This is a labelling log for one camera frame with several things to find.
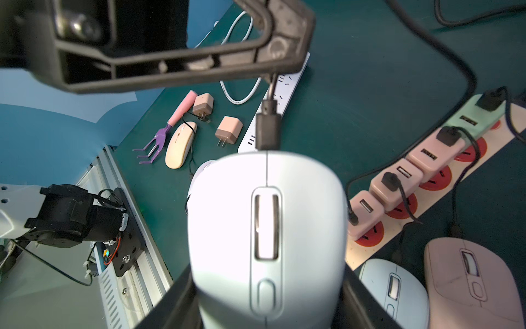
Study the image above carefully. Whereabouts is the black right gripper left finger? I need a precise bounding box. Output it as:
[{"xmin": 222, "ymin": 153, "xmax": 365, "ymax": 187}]
[{"xmin": 136, "ymin": 275, "xmax": 204, "ymax": 329}]

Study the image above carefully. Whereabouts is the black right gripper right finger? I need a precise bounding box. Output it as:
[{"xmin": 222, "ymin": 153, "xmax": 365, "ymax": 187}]
[{"xmin": 334, "ymin": 265, "xmax": 401, "ymax": 328}]

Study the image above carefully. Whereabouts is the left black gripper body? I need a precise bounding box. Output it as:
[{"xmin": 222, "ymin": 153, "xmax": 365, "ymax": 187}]
[{"xmin": 1, "ymin": 1, "xmax": 189, "ymax": 82}]

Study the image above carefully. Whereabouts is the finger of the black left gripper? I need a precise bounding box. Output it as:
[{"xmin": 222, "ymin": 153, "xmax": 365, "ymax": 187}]
[{"xmin": 49, "ymin": 1, "xmax": 316, "ymax": 94}]

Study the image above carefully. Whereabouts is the white power strip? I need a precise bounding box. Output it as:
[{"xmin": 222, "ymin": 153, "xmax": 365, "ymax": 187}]
[{"xmin": 237, "ymin": 51, "xmax": 311, "ymax": 154}]

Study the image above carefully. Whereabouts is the light green wireless mouse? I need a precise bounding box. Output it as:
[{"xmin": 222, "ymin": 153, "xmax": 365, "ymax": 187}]
[{"xmin": 188, "ymin": 151, "xmax": 347, "ymax": 328}]

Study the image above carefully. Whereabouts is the black thin charging cable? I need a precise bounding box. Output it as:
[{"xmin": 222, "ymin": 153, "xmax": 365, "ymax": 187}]
[{"xmin": 180, "ymin": 112, "xmax": 212, "ymax": 178}]

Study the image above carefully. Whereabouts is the purple wireless mouse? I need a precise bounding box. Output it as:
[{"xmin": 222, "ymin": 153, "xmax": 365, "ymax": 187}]
[{"xmin": 186, "ymin": 160, "xmax": 216, "ymax": 201}]

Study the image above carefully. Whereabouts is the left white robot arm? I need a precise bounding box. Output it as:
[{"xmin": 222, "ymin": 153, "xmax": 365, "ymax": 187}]
[{"xmin": 1, "ymin": 1, "xmax": 316, "ymax": 248}]

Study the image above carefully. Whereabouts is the pink mouse near strip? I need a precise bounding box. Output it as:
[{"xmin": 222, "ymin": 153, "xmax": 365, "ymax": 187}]
[{"xmin": 424, "ymin": 238, "xmax": 525, "ymax": 328}]

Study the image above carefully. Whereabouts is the cream red power strip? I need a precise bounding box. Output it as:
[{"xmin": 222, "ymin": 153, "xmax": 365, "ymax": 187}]
[{"xmin": 345, "ymin": 90, "xmax": 525, "ymax": 270}]

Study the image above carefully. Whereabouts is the purple pink garden fork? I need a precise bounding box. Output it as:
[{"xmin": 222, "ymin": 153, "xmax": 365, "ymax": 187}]
[{"xmin": 133, "ymin": 90, "xmax": 197, "ymax": 165}]

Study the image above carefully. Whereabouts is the green charger adapter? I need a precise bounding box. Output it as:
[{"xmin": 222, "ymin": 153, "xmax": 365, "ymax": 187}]
[{"xmin": 444, "ymin": 94, "xmax": 505, "ymax": 140}]

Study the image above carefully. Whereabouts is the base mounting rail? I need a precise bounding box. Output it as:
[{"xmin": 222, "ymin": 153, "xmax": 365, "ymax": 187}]
[{"xmin": 78, "ymin": 145, "xmax": 173, "ymax": 328}]

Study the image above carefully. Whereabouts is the beige pink wireless mouse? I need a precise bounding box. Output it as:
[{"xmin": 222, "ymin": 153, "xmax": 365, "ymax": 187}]
[{"xmin": 165, "ymin": 121, "xmax": 197, "ymax": 169}]

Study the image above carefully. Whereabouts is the black power strip cable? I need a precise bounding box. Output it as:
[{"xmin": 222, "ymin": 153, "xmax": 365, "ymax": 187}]
[{"xmin": 344, "ymin": 0, "xmax": 526, "ymax": 225}]

